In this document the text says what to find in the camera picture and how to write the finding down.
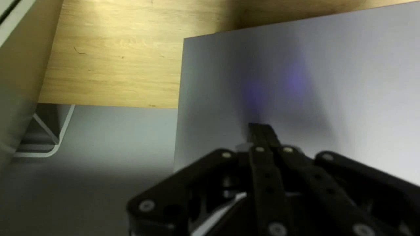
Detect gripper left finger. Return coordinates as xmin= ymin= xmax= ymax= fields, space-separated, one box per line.
xmin=126 ymin=123 xmax=291 ymax=236

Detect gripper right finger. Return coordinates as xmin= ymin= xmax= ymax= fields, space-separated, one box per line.
xmin=262 ymin=125 xmax=420 ymax=236

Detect white cabinet drawer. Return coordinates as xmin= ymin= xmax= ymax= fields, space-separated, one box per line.
xmin=173 ymin=0 xmax=420 ymax=187

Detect wooden desk with white frame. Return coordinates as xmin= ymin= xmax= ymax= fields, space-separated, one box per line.
xmin=15 ymin=0 xmax=420 ymax=158

